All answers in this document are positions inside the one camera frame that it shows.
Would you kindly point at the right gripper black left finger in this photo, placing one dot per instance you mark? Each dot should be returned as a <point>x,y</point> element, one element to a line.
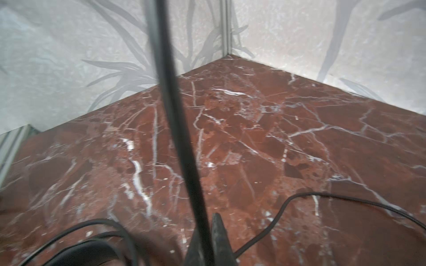
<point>195,252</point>

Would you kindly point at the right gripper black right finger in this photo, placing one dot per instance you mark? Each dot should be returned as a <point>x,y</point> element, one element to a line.
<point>223,253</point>

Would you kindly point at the black headphones with cable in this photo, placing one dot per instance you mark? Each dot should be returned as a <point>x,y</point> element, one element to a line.
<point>301,173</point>

